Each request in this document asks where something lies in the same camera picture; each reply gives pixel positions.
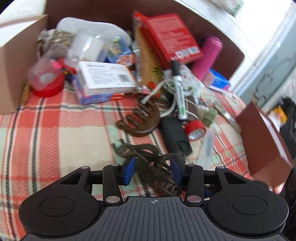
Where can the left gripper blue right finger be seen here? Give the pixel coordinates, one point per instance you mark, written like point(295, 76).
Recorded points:
point(191, 179)

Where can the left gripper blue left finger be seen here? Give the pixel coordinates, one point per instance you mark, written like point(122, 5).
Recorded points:
point(113, 176)

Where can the dark brown hair claw clip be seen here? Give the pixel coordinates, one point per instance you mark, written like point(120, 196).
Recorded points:
point(151, 166)

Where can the brown wooden claw comb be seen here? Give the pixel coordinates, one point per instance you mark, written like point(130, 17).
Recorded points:
point(143, 120)

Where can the small red tape roll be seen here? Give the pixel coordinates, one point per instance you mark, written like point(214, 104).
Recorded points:
point(195, 130)

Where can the black oval device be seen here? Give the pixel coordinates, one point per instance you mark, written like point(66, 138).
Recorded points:
point(174, 136)

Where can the olive green small box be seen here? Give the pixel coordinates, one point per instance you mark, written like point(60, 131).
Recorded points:
point(209, 117)

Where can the black white permanent marker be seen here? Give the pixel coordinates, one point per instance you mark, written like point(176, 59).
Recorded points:
point(179, 91)

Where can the brown white striped bundle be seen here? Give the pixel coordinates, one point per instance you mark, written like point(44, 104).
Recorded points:
point(194, 112)

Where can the blue red flat box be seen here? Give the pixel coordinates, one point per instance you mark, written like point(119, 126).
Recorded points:
point(92, 99)

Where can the white christmas print pouch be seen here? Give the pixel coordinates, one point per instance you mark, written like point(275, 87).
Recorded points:
point(191, 84)

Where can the blue tissue pack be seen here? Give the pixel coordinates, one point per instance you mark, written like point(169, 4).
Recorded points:
point(215, 79)

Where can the white medicine box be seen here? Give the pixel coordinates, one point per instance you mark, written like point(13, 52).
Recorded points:
point(96, 78)

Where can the large red tape roll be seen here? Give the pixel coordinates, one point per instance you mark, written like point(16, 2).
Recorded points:
point(52, 89)

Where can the brown snack bag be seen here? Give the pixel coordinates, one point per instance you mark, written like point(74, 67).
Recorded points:
point(148, 67)

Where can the colourful card box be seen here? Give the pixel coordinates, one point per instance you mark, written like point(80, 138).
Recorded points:
point(119, 52)

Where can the clear plastic cup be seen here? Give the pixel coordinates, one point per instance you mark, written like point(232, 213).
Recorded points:
point(44, 72)

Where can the pink thermos bottle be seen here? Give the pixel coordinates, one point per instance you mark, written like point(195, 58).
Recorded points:
point(211, 49)

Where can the clear plastic container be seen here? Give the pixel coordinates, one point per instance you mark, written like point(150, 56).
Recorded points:
point(87, 46)

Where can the patterned foil packet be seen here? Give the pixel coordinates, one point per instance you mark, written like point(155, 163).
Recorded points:
point(47, 38)

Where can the brown wooden headboard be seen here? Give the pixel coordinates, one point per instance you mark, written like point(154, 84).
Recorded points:
point(120, 14)

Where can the brown cardboard box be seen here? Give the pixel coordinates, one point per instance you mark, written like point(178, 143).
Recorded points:
point(19, 42)

